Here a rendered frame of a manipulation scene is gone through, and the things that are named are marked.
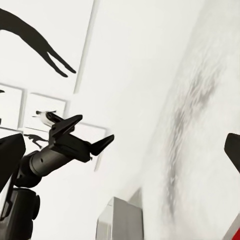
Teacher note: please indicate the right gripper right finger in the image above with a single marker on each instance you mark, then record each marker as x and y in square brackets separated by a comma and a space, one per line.
[232, 149]

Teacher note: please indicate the toy box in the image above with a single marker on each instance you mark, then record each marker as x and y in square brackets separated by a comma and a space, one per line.
[120, 220]

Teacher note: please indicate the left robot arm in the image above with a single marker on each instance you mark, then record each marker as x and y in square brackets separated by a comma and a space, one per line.
[20, 205]

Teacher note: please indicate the desk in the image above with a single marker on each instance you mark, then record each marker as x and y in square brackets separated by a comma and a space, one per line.
[187, 187]

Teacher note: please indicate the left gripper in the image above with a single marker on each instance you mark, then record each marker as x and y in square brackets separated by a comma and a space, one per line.
[64, 147]

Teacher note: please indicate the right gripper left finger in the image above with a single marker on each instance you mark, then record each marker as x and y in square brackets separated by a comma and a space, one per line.
[12, 150]

